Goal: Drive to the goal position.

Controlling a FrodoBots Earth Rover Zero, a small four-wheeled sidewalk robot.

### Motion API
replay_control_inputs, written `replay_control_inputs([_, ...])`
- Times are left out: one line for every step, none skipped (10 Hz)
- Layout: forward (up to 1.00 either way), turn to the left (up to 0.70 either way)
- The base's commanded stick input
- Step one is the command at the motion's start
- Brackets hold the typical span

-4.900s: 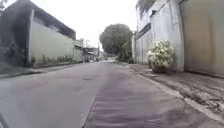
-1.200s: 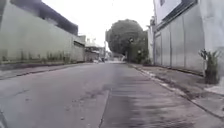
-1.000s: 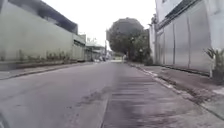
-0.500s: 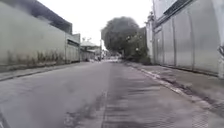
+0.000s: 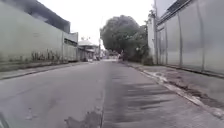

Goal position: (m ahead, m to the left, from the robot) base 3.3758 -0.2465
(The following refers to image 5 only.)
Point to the large dark green tree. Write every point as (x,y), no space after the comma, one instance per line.
(124,35)

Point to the tall grey panelled wall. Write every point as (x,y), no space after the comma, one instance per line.
(193,36)

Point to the long pale green wall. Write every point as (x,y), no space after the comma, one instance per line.
(26,40)

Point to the low building with roof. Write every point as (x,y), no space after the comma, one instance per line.
(87,50)

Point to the grey concrete sidewalk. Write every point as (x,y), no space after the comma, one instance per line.
(196,83)
(30,70)

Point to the pale concrete kerb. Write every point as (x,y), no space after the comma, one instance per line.
(173,89)

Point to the dark building behind wall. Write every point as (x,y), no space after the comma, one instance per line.
(46,13)

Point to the grey asphalt road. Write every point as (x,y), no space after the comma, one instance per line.
(83,90)

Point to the weeds along wall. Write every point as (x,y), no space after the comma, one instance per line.
(46,56)

